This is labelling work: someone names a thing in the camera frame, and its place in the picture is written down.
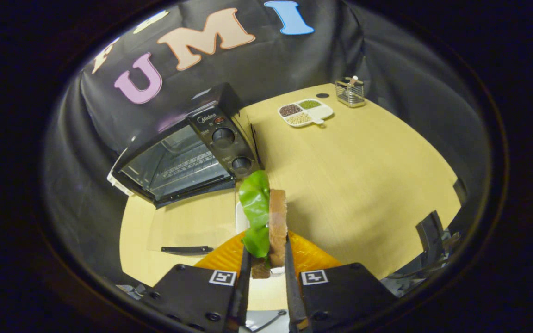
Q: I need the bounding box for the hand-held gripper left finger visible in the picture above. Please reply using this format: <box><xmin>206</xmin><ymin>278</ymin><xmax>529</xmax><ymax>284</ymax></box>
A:
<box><xmin>149</xmin><ymin>231</ymin><xmax>252</xmax><ymax>333</ymax></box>

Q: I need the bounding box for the black toaster oven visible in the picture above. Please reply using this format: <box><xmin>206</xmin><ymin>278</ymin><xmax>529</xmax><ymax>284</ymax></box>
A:
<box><xmin>109</xmin><ymin>83</ymin><xmax>262</xmax><ymax>256</ymax></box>

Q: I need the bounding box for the white divided bean plate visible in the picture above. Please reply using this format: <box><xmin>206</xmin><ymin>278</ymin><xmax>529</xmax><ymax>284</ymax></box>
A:
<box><xmin>278</xmin><ymin>99</ymin><xmax>334</xmax><ymax>128</ymax></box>

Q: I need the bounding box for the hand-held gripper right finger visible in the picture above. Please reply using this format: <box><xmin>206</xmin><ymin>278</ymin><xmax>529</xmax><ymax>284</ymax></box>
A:
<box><xmin>285</xmin><ymin>231</ymin><xmax>399</xmax><ymax>333</ymax></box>

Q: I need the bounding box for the lettuce sandwich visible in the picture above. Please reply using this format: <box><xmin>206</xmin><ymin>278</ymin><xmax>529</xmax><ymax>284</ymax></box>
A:
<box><xmin>239</xmin><ymin>170</ymin><xmax>289</xmax><ymax>279</ymax></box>

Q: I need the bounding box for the white bread toaster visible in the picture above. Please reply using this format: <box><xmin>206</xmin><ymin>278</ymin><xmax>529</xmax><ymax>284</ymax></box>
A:
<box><xmin>107</xmin><ymin>160</ymin><xmax>134</xmax><ymax>197</ymax></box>

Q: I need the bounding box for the white plastic tray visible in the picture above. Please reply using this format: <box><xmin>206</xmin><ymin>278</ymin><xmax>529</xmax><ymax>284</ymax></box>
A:
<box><xmin>235</xmin><ymin>200</ymin><xmax>251</xmax><ymax>234</ymax></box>

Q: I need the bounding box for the wire mesh holder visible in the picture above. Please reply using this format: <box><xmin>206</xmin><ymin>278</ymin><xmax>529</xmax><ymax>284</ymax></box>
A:
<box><xmin>335</xmin><ymin>76</ymin><xmax>366</xmax><ymax>108</ymax></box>

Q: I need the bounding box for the black chair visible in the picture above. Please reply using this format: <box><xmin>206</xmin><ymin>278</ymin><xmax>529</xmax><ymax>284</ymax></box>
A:
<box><xmin>403</xmin><ymin>210</ymin><xmax>462</xmax><ymax>278</ymax></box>

